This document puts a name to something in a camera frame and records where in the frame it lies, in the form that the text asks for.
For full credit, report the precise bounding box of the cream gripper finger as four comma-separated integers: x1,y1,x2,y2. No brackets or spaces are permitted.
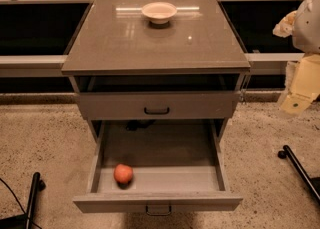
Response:
279,54,320,116
272,11,297,38

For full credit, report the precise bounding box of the red apple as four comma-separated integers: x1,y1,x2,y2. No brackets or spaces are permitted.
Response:
114,164,133,184

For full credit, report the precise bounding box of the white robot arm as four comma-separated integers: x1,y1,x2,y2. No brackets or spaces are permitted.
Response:
273,0,320,115

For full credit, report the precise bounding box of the grey drawer cabinet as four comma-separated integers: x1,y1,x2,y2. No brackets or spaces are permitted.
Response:
62,0,250,138

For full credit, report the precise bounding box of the closed grey top drawer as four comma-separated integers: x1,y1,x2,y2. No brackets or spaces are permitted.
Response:
76,91,240,120

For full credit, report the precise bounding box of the open grey middle drawer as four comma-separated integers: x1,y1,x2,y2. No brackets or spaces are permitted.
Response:
73,120,242,216

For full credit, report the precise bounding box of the black right base leg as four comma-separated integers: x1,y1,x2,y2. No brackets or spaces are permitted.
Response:
277,145,320,205

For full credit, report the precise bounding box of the black base leg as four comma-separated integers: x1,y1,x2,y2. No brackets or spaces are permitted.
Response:
277,145,320,205
0,172,46,229

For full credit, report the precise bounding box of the white ceramic bowl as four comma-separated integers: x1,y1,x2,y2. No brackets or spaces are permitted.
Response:
141,2,177,24

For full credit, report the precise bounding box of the grey metal railing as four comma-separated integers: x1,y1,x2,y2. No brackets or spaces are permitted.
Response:
0,0,320,78

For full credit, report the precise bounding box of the black left base leg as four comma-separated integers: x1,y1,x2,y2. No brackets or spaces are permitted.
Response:
0,172,46,229

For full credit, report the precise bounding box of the black floor cable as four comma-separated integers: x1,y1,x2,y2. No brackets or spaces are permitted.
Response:
0,177,43,229

